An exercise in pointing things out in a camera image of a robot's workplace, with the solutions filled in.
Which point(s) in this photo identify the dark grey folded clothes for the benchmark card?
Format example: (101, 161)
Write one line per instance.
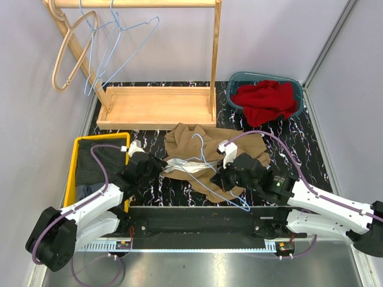
(93, 158)

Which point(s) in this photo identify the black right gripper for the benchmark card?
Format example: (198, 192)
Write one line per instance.
(221, 179)

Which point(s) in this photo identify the black marble pattern mat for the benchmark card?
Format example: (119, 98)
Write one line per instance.
(296, 132)

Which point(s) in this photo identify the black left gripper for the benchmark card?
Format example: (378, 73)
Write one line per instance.
(158, 165)

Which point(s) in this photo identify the red cloth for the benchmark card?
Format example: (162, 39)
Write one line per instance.
(266, 101)

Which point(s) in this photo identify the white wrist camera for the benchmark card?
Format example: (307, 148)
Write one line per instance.
(229, 150)
(135, 146)

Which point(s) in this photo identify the teal plastic basin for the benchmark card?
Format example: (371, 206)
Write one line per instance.
(248, 78)

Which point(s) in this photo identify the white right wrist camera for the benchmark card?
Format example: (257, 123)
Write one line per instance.
(229, 150)

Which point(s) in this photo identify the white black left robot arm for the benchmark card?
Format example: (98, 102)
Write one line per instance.
(58, 234)

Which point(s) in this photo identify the yellow plastic crate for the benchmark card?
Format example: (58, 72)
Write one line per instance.
(70, 193)

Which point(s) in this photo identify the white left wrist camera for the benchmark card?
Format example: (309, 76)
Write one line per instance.
(135, 146)

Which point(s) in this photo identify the wooden clothes rack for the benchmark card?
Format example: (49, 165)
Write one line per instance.
(133, 108)

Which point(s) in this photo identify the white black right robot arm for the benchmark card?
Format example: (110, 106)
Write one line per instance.
(302, 208)

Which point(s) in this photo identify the tan brown skirt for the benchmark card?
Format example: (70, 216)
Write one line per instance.
(180, 144)

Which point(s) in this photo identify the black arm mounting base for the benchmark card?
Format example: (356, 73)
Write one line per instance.
(206, 229)

